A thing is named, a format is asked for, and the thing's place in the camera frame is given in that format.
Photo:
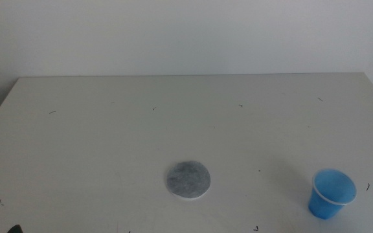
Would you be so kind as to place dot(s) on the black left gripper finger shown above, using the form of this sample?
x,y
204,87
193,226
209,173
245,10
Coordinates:
x,y
15,229

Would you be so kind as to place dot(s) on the blue plastic cup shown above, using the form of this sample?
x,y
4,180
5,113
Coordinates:
x,y
327,200

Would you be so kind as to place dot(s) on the round grey cup mat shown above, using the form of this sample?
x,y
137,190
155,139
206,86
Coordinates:
x,y
188,180

